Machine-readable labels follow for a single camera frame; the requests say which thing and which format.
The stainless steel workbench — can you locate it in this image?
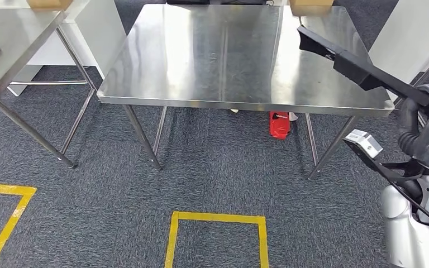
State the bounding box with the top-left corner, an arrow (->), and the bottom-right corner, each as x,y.
97,3 -> 395,181

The black plastic plate frame part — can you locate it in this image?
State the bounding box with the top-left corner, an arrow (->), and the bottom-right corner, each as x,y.
297,25 -> 429,108

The brown cardboard box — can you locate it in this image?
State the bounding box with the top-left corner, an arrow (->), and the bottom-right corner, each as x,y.
289,0 -> 335,16
26,0 -> 74,11

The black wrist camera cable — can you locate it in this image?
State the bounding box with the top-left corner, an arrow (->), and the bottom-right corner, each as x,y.
370,159 -> 429,241

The red handbag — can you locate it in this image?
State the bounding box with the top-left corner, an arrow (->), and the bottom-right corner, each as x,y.
269,111 -> 291,141

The yellow floor tape outline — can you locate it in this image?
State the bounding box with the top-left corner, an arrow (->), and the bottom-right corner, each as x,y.
164,211 -> 270,268
0,182 -> 37,268

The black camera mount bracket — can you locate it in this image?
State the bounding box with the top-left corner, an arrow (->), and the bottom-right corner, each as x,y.
343,138 -> 428,186

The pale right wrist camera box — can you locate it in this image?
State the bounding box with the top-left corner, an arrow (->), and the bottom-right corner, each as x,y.
344,129 -> 384,159

